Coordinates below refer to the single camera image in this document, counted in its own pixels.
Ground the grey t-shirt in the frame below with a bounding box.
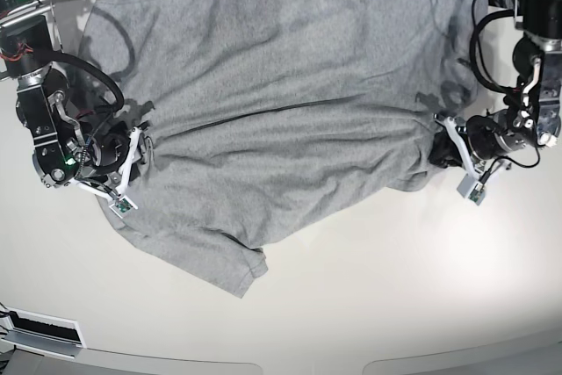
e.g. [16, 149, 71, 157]
[80, 0, 488, 297]

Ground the black robot arm image-left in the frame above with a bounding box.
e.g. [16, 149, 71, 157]
[1, 0, 143, 198]

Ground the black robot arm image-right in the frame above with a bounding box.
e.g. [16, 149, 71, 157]
[429, 0, 561, 168]

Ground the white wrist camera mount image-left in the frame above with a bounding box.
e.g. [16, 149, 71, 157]
[70, 127, 144, 219]

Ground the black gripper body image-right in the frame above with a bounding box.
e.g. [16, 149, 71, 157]
[458, 113, 534, 162]

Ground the silver cable tray slot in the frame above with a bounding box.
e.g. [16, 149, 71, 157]
[1, 306, 87, 359]

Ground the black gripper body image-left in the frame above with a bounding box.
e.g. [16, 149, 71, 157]
[78, 122, 149, 182]

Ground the white wrist camera mount image-right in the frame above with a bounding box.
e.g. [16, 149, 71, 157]
[434, 113, 512, 206]

